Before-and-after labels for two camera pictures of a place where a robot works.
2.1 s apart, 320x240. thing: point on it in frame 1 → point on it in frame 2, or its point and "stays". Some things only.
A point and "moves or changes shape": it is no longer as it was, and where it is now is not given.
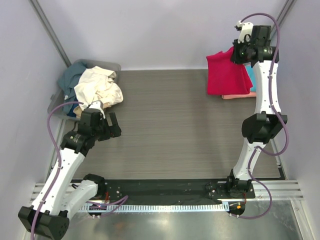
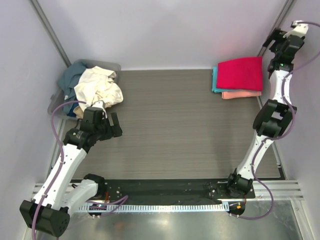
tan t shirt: (78, 111) stays
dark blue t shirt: (71, 113) stays
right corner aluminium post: (288, 6) stays
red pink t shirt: (225, 77) moves or changes shape
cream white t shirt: (95, 84) stays
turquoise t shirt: (251, 71) → (214, 89)
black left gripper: (114, 130) stays
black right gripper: (235, 58) → (277, 36)
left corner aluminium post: (50, 31) stays
